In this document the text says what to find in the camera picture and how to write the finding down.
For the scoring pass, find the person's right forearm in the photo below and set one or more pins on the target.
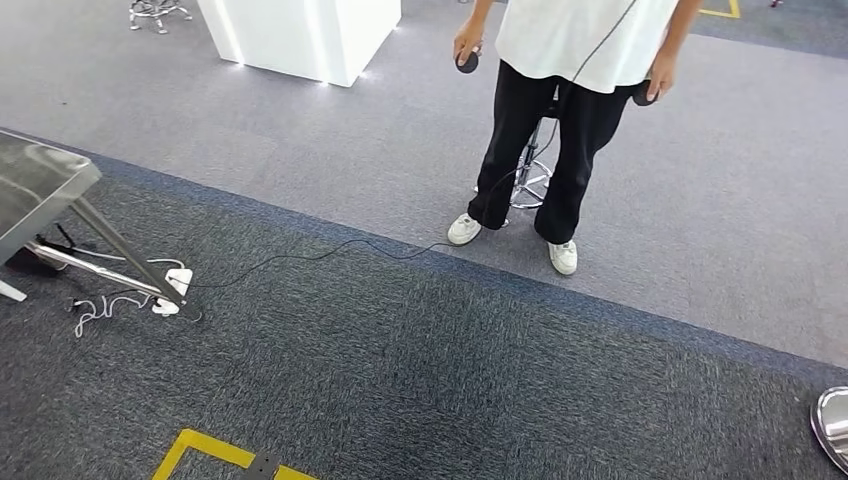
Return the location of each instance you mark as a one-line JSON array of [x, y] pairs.
[[478, 10]]

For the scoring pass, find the yellow floor tape square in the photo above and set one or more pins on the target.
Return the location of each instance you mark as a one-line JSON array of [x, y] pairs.
[[205, 445], [734, 8]]

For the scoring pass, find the steel workbench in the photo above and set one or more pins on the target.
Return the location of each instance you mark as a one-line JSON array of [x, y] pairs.
[[33, 179]]

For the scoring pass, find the person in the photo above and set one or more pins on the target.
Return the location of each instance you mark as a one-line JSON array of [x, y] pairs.
[[583, 40]]

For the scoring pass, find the black round controller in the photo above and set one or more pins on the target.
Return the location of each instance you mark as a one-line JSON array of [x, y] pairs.
[[641, 94], [469, 66]]

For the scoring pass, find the person's left forearm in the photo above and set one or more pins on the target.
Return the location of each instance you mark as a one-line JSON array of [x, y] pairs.
[[679, 26]]

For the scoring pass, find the person's left hand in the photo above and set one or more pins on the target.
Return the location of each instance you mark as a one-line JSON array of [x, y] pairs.
[[662, 73]]

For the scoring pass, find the chrome stool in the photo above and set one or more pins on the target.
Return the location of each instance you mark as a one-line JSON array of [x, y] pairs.
[[156, 10], [532, 146]]

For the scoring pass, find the black left wrist camera bracket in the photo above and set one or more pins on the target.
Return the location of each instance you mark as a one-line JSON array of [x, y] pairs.
[[264, 467]]

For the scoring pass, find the person's right hand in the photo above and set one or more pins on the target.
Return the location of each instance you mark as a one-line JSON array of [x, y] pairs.
[[469, 40]]

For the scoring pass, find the white pedestal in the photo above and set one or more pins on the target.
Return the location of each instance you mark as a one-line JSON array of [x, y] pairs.
[[298, 33]]

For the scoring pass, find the white power strip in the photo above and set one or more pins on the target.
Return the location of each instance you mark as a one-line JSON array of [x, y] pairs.
[[177, 281]]

